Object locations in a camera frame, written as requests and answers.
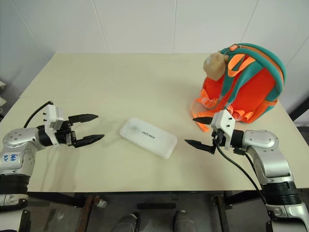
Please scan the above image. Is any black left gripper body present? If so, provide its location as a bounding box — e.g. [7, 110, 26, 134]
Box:
[54, 118, 78, 147]

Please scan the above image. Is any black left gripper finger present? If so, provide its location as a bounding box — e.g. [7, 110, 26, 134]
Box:
[68, 113, 99, 127]
[74, 134, 105, 148]

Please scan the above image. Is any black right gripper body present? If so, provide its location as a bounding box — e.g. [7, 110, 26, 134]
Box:
[211, 129, 225, 150]

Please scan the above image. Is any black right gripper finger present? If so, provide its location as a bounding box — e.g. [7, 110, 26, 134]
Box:
[192, 116, 213, 126]
[184, 139, 216, 155]

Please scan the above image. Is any white plastic case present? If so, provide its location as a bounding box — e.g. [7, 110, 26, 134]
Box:
[118, 117, 178, 160]

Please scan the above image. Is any orange and teal backpack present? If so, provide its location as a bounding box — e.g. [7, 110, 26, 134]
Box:
[191, 43, 288, 132]

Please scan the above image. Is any rusty brown metal bar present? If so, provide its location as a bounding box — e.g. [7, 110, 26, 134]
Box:
[82, 195, 101, 229]
[214, 195, 228, 232]

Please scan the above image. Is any white background object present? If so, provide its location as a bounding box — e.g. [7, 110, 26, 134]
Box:
[0, 78, 8, 107]

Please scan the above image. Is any dark rounded shape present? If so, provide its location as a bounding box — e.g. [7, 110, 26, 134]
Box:
[112, 212, 141, 232]
[174, 210, 193, 232]

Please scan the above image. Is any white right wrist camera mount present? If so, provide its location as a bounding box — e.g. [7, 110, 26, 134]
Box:
[211, 109, 236, 152]

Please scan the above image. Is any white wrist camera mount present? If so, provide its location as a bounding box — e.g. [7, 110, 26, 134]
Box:
[43, 104, 65, 146]
[211, 109, 236, 152]

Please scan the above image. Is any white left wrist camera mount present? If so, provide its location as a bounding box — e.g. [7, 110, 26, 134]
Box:
[43, 104, 65, 146]

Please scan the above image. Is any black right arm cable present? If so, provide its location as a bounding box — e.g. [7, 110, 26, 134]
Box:
[215, 129, 269, 211]

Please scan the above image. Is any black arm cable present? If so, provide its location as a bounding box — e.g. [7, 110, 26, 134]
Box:
[23, 101, 53, 129]
[215, 129, 269, 211]

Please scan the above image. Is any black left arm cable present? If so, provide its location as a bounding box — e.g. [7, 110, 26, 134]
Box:
[23, 101, 53, 129]

